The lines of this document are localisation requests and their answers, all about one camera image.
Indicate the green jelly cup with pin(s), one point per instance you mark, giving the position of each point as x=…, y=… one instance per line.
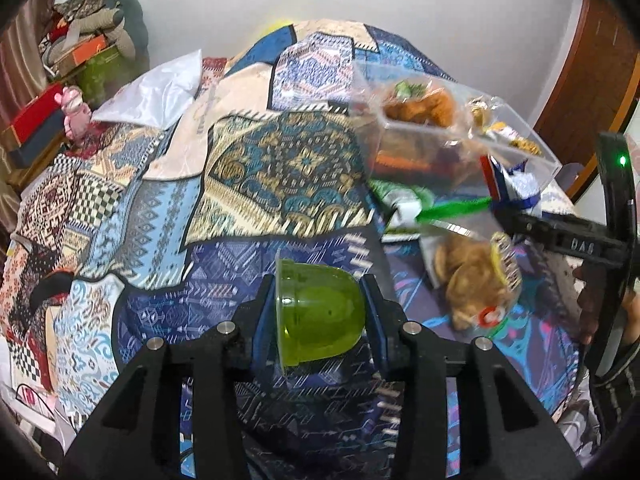
x=320, y=312

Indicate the orange box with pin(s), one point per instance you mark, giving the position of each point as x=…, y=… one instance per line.
x=77, y=55

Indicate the brown wooden door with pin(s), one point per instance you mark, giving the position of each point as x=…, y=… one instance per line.
x=597, y=88

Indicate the yellow red snack bag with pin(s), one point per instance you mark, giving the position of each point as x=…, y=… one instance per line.
x=483, y=112

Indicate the clear plastic storage bin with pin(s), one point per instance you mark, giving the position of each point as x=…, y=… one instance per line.
x=414, y=128

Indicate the blue white red snack bag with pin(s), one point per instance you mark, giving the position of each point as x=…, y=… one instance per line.
x=511, y=187

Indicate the clear peanut snack bag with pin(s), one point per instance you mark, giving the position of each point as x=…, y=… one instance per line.
x=421, y=104

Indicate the green patterned box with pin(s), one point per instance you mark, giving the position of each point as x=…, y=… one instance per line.
x=103, y=75

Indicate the yellow round object behind bed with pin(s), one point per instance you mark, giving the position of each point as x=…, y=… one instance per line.
x=272, y=27

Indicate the green white snack packet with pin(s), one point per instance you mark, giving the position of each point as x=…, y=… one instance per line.
x=406, y=207

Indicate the grey green stuffed cushion pile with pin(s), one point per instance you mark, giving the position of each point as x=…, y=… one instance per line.
x=120, y=22

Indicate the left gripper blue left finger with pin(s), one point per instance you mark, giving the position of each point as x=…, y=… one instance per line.
x=264, y=345

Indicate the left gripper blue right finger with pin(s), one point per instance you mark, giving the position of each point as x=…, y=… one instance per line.
x=381, y=326

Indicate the red gift box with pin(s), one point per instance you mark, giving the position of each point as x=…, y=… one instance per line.
x=39, y=122

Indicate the white pillow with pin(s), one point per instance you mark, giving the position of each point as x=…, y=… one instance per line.
x=159, y=97

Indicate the pink plush toy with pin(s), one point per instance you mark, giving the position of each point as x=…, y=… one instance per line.
x=77, y=113

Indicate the patchwork patterned bed quilt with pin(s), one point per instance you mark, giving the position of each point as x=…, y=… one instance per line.
x=169, y=231

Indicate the brown cookies clear bag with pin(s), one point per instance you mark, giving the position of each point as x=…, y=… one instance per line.
x=472, y=263

